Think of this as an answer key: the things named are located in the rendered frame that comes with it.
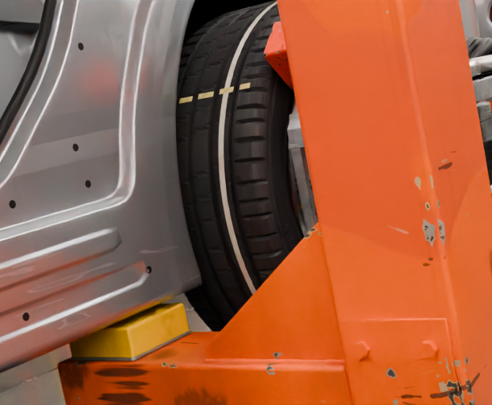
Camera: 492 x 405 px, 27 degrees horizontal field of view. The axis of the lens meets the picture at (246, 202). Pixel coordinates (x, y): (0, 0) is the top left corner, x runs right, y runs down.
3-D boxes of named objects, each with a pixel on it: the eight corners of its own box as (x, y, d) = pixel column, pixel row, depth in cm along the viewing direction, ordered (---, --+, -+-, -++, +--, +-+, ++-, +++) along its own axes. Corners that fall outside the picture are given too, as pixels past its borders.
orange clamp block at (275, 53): (301, 58, 163) (272, 21, 157) (343, 50, 158) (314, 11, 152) (291, 92, 159) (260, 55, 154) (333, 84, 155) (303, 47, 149)
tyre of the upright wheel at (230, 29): (347, 373, 211) (359, 75, 226) (451, 375, 197) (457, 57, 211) (129, 337, 160) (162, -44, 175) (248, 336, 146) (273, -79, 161)
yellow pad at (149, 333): (129, 333, 165) (122, 304, 165) (193, 332, 157) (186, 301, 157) (69, 361, 154) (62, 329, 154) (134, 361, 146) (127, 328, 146)
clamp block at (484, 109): (440, 141, 154) (434, 107, 153) (496, 133, 148) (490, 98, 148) (426, 146, 150) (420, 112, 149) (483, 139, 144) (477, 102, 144)
